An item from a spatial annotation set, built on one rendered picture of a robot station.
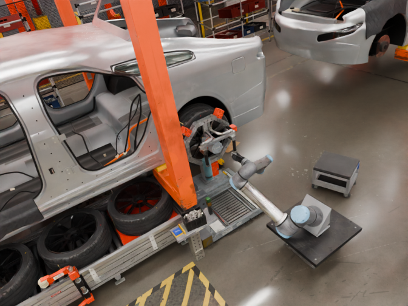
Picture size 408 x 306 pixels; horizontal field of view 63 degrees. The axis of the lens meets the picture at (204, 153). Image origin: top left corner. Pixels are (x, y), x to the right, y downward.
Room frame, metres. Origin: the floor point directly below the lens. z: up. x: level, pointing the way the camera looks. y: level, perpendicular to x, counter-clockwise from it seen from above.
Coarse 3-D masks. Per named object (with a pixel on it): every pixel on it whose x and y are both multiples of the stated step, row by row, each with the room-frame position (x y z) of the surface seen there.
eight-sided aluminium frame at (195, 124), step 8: (200, 120) 2.91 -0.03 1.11; (208, 120) 2.90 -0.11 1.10; (216, 120) 2.94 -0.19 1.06; (224, 120) 3.04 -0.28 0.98; (192, 128) 2.84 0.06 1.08; (224, 128) 3.03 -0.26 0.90; (192, 136) 2.81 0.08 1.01; (224, 144) 3.01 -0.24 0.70; (224, 152) 2.96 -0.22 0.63; (192, 160) 2.78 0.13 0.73; (200, 160) 2.89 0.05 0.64; (216, 160) 2.91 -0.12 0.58
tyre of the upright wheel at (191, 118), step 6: (186, 108) 3.11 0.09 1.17; (192, 108) 3.07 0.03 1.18; (198, 108) 3.05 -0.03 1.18; (204, 108) 3.05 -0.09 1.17; (210, 108) 3.06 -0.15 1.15; (180, 114) 3.05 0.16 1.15; (186, 114) 3.00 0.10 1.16; (192, 114) 2.96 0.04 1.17; (198, 114) 2.95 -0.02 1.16; (204, 114) 2.98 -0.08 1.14; (210, 114) 3.01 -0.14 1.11; (180, 120) 2.97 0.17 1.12; (186, 120) 2.91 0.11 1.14; (192, 120) 2.92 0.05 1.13; (180, 126) 2.90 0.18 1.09; (186, 126) 2.88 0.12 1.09
